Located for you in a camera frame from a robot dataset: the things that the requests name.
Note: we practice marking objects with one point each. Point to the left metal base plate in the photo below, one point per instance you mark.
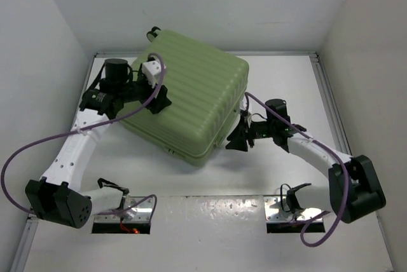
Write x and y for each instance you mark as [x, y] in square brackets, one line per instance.
[140, 213]

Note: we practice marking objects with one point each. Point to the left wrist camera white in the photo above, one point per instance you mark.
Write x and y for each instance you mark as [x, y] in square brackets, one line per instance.
[153, 71]

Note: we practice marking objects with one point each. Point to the light green suitcase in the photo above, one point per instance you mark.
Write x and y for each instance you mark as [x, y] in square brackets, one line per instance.
[205, 85]

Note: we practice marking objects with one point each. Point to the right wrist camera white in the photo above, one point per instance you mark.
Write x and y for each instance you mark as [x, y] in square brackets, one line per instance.
[246, 109]

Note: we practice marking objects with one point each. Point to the metal base plate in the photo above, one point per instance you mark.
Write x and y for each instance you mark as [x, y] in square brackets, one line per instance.
[276, 211]
[140, 213]

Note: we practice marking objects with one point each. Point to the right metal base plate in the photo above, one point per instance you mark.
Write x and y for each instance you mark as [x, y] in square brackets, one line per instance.
[276, 211]

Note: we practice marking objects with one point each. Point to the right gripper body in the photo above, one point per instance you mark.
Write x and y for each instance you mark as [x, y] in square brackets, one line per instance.
[259, 130]

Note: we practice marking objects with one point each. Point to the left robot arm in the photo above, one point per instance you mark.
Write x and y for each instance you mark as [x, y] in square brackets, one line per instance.
[56, 196]

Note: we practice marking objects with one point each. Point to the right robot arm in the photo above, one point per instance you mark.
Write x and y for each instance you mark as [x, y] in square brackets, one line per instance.
[353, 189]

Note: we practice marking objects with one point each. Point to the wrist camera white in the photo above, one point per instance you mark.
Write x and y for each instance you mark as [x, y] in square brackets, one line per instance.
[153, 71]
[246, 109]

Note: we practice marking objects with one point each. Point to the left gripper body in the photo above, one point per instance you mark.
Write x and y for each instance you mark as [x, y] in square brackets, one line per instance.
[138, 89]

